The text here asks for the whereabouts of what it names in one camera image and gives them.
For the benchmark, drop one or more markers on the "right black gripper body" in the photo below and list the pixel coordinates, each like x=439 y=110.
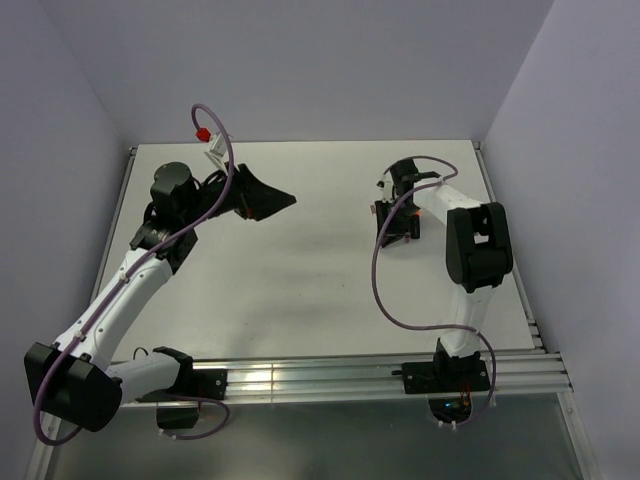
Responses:
x=398 y=222

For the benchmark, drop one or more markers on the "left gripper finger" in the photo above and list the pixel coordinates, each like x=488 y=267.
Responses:
x=259 y=209
x=255 y=189

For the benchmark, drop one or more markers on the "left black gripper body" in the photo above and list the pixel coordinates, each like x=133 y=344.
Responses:
x=231 y=197

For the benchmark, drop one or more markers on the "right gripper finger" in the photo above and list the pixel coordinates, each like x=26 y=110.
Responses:
x=414 y=229
x=384 y=239

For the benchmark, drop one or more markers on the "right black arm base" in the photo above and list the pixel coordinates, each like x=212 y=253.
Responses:
x=448 y=384

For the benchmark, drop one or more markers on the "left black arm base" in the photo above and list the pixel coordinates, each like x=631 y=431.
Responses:
x=204 y=386

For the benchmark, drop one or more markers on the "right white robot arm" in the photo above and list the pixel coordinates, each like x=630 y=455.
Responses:
x=478 y=250

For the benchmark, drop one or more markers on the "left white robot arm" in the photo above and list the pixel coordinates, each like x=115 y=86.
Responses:
x=74 y=378

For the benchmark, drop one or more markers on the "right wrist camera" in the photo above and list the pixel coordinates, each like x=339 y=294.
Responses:
x=386 y=185

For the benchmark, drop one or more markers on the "aluminium rail frame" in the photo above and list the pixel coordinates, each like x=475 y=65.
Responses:
x=286 y=308

